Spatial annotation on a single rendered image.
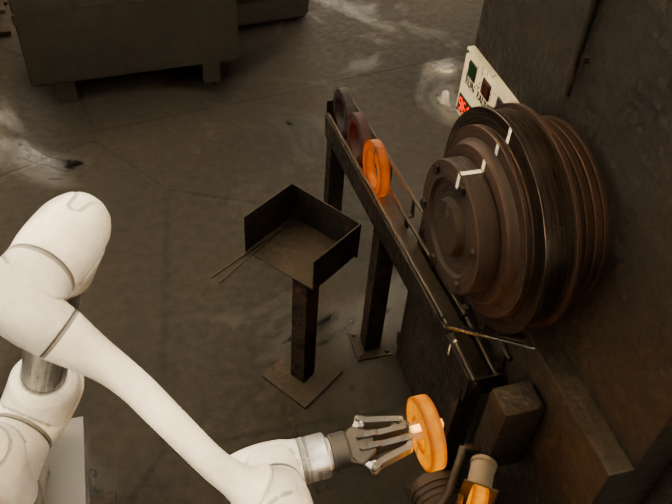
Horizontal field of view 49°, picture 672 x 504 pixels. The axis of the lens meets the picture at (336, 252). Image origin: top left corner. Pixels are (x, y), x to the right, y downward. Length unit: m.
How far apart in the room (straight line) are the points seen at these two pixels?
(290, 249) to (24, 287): 1.03
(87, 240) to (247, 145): 2.20
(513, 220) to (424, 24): 3.32
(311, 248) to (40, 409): 0.86
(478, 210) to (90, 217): 0.72
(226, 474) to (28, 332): 0.40
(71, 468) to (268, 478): 0.84
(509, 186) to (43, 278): 0.84
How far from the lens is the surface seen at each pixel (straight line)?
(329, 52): 4.27
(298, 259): 2.14
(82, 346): 1.34
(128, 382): 1.35
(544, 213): 1.35
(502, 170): 1.42
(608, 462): 1.57
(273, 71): 4.08
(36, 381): 1.79
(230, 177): 3.36
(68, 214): 1.41
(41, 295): 1.33
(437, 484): 1.83
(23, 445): 1.82
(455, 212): 1.48
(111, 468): 2.49
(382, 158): 2.26
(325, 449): 1.45
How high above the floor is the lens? 2.13
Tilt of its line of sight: 45 degrees down
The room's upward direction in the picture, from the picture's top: 4 degrees clockwise
